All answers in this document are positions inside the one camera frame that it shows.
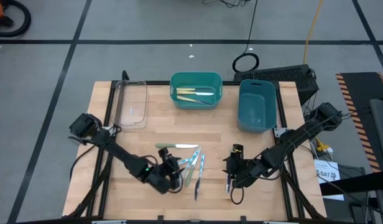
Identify dark blue-green plastic bin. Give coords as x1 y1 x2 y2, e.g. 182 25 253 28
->
237 78 277 134

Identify yellow hanging cable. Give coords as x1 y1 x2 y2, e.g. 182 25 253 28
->
303 0 323 65

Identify yellow power plugs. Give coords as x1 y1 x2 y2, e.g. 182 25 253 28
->
315 138 335 156

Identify clear plastic container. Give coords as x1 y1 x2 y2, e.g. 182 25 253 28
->
110 80 149 130

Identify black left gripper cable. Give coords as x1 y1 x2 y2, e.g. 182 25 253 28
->
168 172 184 194

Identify black hanging cable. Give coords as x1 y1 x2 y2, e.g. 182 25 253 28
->
231 0 261 74

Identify black vacuum hose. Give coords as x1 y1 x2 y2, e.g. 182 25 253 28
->
0 0 32 38

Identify black hazard-striped floor mat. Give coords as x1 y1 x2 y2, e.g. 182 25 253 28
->
335 71 383 174

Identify grey cart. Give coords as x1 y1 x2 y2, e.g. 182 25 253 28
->
369 98 383 224

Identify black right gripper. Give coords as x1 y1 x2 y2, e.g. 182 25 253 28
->
223 144 267 189

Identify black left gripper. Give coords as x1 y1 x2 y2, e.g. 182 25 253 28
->
144 147 183 194

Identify white paper label sheet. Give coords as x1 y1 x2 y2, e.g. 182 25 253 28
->
314 159 345 202

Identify black metal table frame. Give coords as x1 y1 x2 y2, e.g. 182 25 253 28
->
62 70 328 224

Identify teal plastic bin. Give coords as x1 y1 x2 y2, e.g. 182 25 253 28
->
169 72 224 110

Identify black floor cable bundle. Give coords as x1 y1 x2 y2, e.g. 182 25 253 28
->
202 0 251 9

